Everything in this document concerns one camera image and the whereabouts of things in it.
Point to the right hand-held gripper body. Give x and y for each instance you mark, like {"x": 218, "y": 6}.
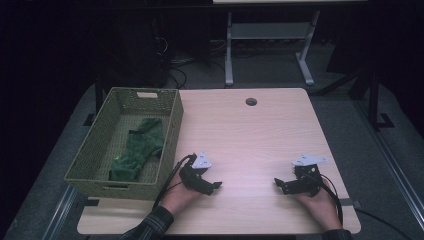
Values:
{"x": 308, "y": 181}

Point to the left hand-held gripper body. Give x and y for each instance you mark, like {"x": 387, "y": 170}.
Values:
{"x": 193, "y": 173}

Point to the green plush dinosaur costume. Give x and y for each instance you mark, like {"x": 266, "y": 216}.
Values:
{"x": 140, "y": 150}

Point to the green woven basket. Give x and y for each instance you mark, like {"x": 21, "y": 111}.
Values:
{"x": 100, "y": 143}

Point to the person's left hand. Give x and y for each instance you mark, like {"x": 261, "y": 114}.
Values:
{"x": 176, "y": 198}

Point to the person's right hand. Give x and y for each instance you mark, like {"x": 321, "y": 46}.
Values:
{"x": 323, "y": 208}

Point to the black metal stand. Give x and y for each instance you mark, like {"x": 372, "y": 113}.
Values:
{"x": 374, "y": 100}

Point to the grey table edge bracket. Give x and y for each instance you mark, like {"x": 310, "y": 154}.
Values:
{"x": 350, "y": 202}

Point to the metal floor rail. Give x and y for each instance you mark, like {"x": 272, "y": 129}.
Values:
{"x": 60, "y": 213}
{"x": 393, "y": 166}

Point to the black table edge bracket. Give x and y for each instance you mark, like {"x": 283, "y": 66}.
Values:
{"x": 88, "y": 202}

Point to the white metal desk frame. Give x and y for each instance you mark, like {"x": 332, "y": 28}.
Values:
{"x": 268, "y": 30}

